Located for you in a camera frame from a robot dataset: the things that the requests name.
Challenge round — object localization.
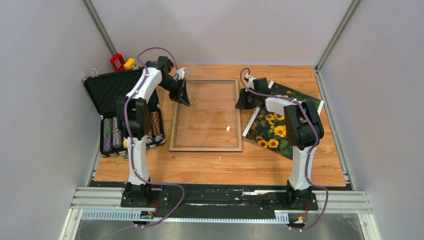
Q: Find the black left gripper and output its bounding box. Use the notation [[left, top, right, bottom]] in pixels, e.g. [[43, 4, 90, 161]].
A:
[[158, 77, 192, 108]]

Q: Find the sunflower photo print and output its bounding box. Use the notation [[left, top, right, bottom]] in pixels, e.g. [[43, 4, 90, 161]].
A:
[[242, 81, 324, 159]]

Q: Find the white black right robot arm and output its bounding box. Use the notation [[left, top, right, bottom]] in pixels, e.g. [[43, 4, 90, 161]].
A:
[[235, 75, 324, 209]]

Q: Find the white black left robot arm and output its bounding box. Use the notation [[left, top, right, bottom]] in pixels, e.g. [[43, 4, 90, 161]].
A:
[[116, 56, 191, 207]]

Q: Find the brown orange chip stack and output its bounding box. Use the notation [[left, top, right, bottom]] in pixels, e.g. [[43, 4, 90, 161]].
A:
[[151, 111, 164, 142]]

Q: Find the yellow toy block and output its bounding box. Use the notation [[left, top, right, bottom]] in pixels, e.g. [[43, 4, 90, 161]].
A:
[[123, 58, 139, 70]]

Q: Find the red toy house block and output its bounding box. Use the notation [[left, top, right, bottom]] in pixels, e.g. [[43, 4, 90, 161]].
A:
[[109, 53, 126, 72]]

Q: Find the black poker chip case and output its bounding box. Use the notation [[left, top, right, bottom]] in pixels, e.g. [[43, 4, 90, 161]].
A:
[[82, 69, 166, 157]]

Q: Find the grey pink chip stack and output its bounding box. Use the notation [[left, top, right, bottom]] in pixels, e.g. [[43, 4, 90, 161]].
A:
[[112, 116, 122, 149]]

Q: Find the green purple chip stack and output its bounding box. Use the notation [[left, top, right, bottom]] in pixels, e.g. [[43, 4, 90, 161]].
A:
[[102, 118, 113, 153]]

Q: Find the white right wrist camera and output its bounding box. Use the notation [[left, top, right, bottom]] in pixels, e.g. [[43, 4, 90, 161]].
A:
[[244, 73, 256, 90]]

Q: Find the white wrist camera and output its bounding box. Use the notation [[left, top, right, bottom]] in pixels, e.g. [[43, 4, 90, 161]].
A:
[[174, 67, 189, 80], [244, 73, 256, 90]]

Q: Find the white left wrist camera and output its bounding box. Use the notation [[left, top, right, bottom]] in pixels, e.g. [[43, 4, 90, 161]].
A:
[[174, 67, 189, 80]]

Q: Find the aluminium rail frame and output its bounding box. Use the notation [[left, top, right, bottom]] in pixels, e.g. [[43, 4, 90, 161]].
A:
[[59, 66, 382, 240]]

